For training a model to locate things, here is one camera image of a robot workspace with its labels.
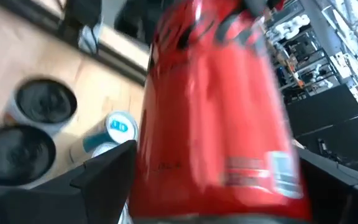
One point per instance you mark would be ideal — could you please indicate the white can black lid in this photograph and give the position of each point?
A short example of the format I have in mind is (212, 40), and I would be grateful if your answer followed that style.
(15, 155)
(45, 101)

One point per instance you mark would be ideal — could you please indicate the red soda can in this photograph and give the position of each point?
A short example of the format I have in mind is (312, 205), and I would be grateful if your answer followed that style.
(213, 109)

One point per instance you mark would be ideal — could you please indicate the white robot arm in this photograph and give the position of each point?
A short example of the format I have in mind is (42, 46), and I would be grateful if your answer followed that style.
(291, 26)

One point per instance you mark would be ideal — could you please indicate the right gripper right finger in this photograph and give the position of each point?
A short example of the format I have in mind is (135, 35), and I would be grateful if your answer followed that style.
(337, 199)

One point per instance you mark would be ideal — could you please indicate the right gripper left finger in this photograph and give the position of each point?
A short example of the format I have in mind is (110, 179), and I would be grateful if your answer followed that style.
(57, 205)

